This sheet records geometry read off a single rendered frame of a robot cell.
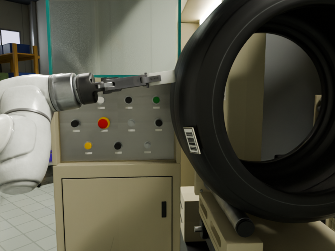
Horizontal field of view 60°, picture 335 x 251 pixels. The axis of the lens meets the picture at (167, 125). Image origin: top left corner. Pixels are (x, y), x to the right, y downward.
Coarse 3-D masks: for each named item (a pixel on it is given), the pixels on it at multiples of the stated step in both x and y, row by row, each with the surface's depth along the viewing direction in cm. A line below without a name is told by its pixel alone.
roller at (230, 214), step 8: (216, 200) 87; (224, 208) 78; (232, 208) 74; (232, 216) 71; (240, 216) 69; (232, 224) 70; (240, 224) 67; (248, 224) 67; (240, 232) 67; (248, 232) 67
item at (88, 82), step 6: (78, 78) 68; (84, 78) 68; (90, 78) 68; (78, 84) 67; (84, 84) 67; (90, 84) 67; (96, 84) 67; (78, 90) 67; (84, 90) 68; (90, 90) 68; (96, 90) 68; (102, 90) 68; (78, 96) 68; (84, 96) 68; (90, 96) 68; (96, 96) 72; (84, 102) 70; (90, 102) 70; (96, 102) 72
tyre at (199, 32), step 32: (224, 0) 65; (256, 0) 59; (288, 0) 59; (320, 0) 60; (224, 32) 60; (256, 32) 90; (288, 32) 89; (320, 32) 88; (192, 64) 63; (224, 64) 60; (320, 64) 91; (192, 96) 62; (224, 128) 61; (320, 128) 94; (192, 160) 67; (224, 160) 63; (288, 160) 94; (320, 160) 92; (224, 192) 67; (256, 192) 64; (288, 192) 66; (320, 192) 67
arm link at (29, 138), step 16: (16, 112) 62; (32, 112) 63; (0, 128) 55; (16, 128) 56; (32, 128) 60; (48, 128) 65; (0, 144) 54; (16, 144) 56; (32, 144) 58; (48, 144) 63; (0, 160) 55; (16, 160) 55; (32, 160) 57; (48, 160) 62; (0, 176) 54; (16, 176) 55; (32, 176) 57; (16, 192) 58
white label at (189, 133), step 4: (184, 128) 64; (188, 128) 63; (192, 128) 61; (184, 132) 65; (188, 132) 63; (192, 132) 62; (188, 136) 64; (192, 136) 62; (188, 140) 65; (192, 140) 63; (196, 140) 62; (188, 144) 65; (192, 144) 64; (196, 144) 62; (192, 148) 64; (196, 148) 63; (192, 152) 65; (196, 152) 63
